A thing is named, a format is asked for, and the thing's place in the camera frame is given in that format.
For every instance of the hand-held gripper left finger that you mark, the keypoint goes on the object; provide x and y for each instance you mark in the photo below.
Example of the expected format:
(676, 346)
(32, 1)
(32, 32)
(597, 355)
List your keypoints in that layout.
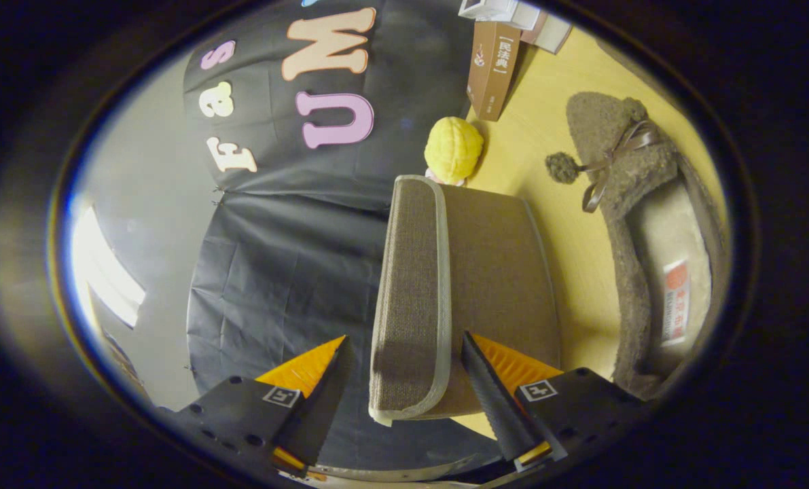
(322, 407)

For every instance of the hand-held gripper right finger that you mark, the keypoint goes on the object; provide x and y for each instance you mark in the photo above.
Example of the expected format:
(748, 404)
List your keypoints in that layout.
(496, 407)

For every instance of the brown fabric storage box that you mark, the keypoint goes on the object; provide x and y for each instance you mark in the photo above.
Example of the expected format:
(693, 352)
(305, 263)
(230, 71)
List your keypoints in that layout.
(492, 272)

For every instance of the brown fuzzy shoe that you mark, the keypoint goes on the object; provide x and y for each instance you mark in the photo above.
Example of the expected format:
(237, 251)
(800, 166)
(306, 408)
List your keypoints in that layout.
(621, 170)

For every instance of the ceiling light panel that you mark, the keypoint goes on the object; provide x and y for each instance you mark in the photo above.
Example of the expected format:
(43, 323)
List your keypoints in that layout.
(105, 272)

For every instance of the yellow plush toy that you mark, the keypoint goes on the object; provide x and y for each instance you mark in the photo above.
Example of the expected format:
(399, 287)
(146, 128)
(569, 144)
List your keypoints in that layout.
(453, 148)

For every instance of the brown book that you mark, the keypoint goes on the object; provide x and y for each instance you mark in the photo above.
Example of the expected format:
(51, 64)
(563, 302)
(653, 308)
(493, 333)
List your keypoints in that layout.
(492, 68)

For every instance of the pale pink book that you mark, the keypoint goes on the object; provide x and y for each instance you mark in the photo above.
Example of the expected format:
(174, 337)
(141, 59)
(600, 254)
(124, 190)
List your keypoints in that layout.
(550, 32)

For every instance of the plain white book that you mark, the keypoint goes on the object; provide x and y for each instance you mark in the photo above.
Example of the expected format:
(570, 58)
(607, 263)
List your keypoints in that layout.
(526, 15)

